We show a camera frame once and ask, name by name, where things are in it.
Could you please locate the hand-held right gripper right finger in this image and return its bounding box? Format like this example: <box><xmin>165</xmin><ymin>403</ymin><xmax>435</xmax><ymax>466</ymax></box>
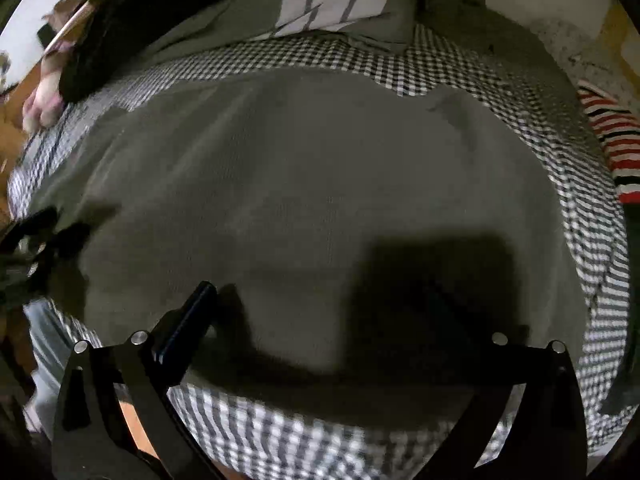
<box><xmin>415</xmin><ymin>285</ymin><xmax>589</xmax><ymax>480</ymax></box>

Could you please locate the person's jeans leg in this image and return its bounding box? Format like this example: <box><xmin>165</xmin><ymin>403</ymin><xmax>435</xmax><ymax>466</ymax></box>
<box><xmin>21</xmin><ymin>297</ymin><xmax>103</xmax><ymax>436</ymax></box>

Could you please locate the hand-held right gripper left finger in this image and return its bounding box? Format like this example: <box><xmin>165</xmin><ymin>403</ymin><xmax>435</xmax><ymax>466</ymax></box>
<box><xmin>50</xmin><ymin>281</ymin><xmax>221</xmax><ymax>480</ymax></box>

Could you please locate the pink soft object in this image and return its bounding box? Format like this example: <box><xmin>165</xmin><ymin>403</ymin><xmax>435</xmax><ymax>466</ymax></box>
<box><xmin>22</xmin><ymin>66</ymin><xmax>70</xmax><ymax>129</ymax></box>

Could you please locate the large grey sweater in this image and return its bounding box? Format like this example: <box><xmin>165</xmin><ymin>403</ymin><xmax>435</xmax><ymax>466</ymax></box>
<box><xmin>25</xmin><ymin>67</ymin><xmax>588</xmax><ymax>391</ymax></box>

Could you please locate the cartoon cat printed blanket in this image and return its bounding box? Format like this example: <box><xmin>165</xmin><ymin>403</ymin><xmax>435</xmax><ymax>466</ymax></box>
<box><xmin>576</xmin><ymin>86</ymin><xmax>640</xmax><ymax>207</ymax></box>

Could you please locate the black white checkered bedsheet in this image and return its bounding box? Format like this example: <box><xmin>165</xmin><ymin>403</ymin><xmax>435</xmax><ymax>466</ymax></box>
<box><xmin>7</xmin><ymin>22</ymin><xmax>633</xmax><ymax>480</ymax></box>

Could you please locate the wooden bed frame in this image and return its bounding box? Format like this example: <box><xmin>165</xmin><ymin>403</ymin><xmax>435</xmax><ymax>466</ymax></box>
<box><xmin>602</xmin><ymin>2</ymin><xmax>640</xmax><ymax>96</ymax></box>

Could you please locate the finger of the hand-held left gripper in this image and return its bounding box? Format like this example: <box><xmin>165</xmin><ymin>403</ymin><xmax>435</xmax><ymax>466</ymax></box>
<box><xmin>0</xmin><ymin>206</ymin><xmax>92</xmax><ymax>306</ymax></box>

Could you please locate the speckled white pillow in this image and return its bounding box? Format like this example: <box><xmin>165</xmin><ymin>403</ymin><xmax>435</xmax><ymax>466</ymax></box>
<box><xmin>520</xmin><ymin>12</ymin><xmax>626</xmax><ymax>92</ymax></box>

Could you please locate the dark cloth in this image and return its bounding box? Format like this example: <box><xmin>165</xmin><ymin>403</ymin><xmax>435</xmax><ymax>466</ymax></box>
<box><xmin>59</xmin><ymin>0</ymin><xmax>256</xmax><ymax>105</ymax></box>

